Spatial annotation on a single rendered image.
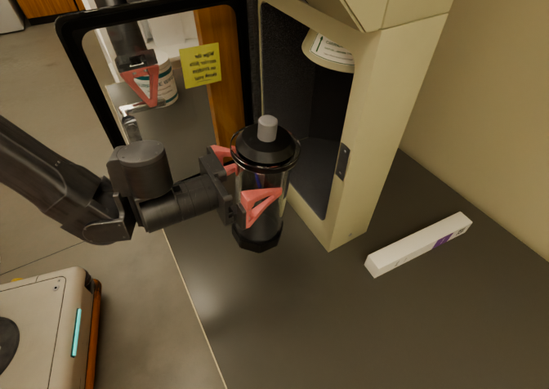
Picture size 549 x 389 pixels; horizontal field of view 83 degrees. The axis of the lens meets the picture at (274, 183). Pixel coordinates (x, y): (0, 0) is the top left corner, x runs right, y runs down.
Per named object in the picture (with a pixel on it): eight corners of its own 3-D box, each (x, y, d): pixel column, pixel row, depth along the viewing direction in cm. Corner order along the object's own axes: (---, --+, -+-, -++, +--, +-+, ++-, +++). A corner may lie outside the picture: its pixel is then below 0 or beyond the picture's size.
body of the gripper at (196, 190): (209, 152, 49) (162, 165, 47) (236, 195, 44) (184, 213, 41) (212, 181, 54) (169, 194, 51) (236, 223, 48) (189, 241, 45)
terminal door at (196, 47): (256, 157, 82) (245, -16, 53) (140, 204, 71) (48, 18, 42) (254, 155, 83) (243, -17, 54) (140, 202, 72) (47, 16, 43)
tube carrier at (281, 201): (267, 201, 68) (278, 118, 53) (294, 239, 61) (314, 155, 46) (221, 218, 63) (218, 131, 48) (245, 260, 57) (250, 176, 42)
